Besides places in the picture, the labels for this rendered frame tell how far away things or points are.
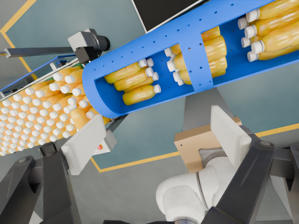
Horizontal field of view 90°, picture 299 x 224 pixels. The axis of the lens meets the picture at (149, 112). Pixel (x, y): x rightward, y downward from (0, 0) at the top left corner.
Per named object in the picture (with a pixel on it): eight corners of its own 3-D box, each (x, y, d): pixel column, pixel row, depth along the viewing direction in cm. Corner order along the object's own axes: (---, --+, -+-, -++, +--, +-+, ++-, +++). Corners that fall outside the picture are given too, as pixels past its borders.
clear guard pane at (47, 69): (101, 53, 132) (58, 57, 89) (44, 82, 160) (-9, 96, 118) (100, 52, 132) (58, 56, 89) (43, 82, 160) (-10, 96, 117)
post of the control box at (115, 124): (145, 95, 188) (105, 140, 99) (142, 96, 189) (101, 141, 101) (144, 92, 186) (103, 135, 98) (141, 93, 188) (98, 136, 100)
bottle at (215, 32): (222, 43, 53) (172, 63, 59) (216, 30, 56) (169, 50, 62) (222, 27, 47) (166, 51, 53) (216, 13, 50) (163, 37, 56)
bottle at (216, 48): (221, 33, 51) (169, 55, 57) (225, 33, 45) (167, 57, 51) (225, 54, 53) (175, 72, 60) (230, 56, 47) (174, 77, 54)
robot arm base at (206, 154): (247, 171, 77) (252, 180, 72) (203, 175, 83) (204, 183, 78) (246, 142, 71) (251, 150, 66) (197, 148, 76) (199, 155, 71)
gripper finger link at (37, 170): (55, 186, 11) (20, 186, 12) (87, 146, 16) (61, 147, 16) (48, 170, 11) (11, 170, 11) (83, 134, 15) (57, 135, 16)
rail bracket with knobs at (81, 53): (102, 61, 88) (91, 62, 79) (92, 65, 91) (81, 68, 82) (93, 44, 85) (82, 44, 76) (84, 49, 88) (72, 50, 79)
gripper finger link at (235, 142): (240, 138, 10) (252, 138, 10) (211, 105, 17) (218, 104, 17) (236, 172, 11) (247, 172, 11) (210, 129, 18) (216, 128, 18)
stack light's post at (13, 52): (110, 49, 175) (11, 55, 78) (107, 50, 176) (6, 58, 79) (109, 45, 174) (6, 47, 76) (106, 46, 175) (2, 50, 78)
